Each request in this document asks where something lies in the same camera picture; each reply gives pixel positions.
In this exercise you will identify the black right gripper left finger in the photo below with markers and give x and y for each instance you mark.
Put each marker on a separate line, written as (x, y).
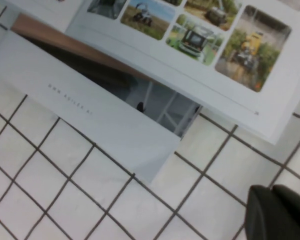
(258, 215)

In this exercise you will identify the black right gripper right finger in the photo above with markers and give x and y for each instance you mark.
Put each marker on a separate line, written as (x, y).
(292, 212)

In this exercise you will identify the white tablecloth with black grid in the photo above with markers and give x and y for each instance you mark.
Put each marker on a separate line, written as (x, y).
(65, 195)

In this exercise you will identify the closed white brochure with shelf photo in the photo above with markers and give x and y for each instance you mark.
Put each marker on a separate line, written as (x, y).
(90, 107)

